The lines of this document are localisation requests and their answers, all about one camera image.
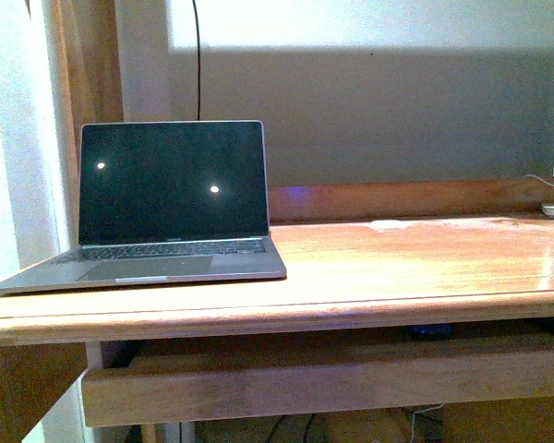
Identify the grey open laptop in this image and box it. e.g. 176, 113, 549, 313
0, 120, 286, 296

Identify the wooden desk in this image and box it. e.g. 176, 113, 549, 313
0, 178, 554, 442

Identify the cardboard box under desk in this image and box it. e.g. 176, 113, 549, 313
307, 409, 420, 442

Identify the black hanging cable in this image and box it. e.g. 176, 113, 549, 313
191, 0, 203, 124

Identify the white cable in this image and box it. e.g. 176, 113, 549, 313
524, 174, 554, 191

